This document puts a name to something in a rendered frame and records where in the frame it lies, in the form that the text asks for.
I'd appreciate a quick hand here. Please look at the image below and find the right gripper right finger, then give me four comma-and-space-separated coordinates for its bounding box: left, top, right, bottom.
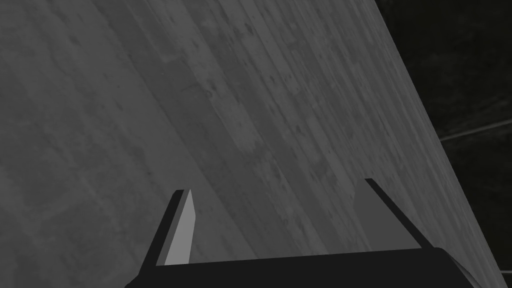
353, 178, 435, 253

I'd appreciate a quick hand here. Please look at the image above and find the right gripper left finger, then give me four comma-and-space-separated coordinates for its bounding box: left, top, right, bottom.
141, 189, 197, 268

